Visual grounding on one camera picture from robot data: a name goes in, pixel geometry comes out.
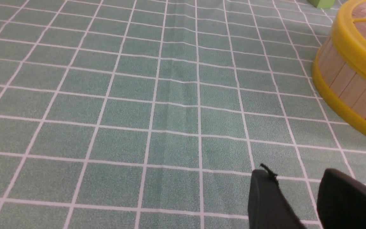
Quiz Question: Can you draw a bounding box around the green checkered tablecloth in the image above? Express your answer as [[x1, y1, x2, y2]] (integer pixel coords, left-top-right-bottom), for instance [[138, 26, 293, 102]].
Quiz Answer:
[[0, 0, 366, 229]]

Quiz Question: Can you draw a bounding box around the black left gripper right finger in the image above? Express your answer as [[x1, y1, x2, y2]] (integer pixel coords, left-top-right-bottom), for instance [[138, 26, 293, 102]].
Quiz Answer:
[[317, 168, 366, 229]]

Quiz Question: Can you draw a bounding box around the green foam cube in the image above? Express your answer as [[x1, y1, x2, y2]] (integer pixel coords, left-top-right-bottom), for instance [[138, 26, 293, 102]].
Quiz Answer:
[[307, 0, 335, 9]]

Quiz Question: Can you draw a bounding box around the yellow bamboo steamer basket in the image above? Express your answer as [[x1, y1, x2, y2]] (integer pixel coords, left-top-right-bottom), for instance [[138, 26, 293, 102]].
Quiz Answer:
[[311, 36, 366, 136]]

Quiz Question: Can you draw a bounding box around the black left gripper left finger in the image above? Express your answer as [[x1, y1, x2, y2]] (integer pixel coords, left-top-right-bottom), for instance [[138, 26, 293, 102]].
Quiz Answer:
[[248, 163, 306, 229]]

